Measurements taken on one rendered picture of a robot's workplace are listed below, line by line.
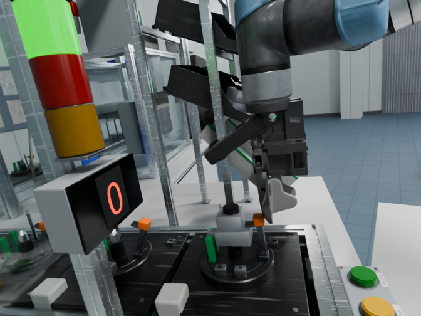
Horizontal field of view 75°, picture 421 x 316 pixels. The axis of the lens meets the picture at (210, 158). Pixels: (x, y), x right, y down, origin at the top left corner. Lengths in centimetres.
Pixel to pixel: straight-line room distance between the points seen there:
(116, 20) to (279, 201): 147
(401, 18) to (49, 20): 44
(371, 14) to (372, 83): 772
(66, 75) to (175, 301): 36
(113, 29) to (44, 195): 151
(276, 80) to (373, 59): 767
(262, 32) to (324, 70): 781
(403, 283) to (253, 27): 59
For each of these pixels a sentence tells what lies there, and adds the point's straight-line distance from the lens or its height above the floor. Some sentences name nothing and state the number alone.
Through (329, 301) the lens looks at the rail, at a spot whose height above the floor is 96.
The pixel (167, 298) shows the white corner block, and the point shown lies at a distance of 50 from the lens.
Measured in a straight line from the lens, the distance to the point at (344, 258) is 78.
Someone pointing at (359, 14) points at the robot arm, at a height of 136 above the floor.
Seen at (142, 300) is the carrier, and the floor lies 97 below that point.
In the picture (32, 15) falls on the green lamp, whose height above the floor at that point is 139.
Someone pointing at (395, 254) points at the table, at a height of 86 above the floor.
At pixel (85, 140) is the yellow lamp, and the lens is 31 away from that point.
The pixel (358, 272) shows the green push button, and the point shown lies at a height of 97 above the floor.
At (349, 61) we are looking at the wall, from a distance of 755.
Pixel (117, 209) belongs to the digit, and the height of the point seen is 119.
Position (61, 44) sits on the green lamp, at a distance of 31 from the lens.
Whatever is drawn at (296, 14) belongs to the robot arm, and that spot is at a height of 138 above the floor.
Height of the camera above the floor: 131
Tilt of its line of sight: 15 degrees down
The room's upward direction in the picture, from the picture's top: 8 degrees counter-clockwise
